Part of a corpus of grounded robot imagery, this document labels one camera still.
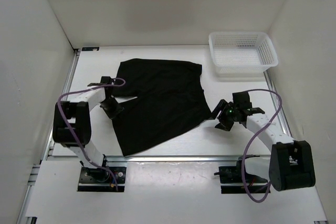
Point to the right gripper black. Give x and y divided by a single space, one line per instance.
222 105

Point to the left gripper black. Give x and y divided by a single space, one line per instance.
116 112

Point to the black shorts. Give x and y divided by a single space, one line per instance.
164 99

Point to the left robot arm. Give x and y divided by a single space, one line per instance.
72 126

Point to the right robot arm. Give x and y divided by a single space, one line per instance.
290 165

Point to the white plastic mesh basket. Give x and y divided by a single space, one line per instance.
241 52

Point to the small dark label sticker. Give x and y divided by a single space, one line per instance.
90 48

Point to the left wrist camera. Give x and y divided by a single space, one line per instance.
103 81

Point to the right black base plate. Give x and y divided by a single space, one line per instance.
231 181

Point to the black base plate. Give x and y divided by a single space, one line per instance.
231 181
96 180

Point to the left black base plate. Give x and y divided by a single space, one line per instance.
96 180

